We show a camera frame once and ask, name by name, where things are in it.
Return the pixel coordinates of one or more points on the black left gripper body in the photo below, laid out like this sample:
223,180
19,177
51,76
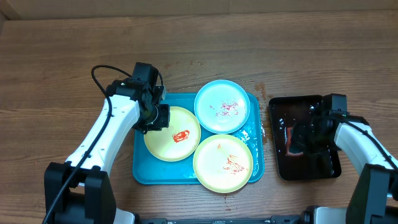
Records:
157,119

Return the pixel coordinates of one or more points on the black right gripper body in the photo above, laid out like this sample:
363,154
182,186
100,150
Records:
302,139

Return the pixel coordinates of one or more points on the pink sponge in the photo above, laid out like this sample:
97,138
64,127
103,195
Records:
289,140

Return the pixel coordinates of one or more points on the yellow plate with red stain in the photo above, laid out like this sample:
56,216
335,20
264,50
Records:
179,140

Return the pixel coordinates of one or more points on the light blue plate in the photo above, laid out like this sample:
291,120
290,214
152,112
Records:
222,106

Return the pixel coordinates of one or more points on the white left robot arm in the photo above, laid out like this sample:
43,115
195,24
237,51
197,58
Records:
79,190

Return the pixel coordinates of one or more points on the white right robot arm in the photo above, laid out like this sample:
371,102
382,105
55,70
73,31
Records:
331,124

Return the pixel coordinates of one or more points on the black water tray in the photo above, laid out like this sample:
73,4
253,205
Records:
284,112

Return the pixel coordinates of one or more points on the teal plastic tray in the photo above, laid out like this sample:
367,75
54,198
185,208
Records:
149,170

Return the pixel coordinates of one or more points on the yellow plate front of tray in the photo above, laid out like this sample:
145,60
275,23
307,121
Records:
222,163

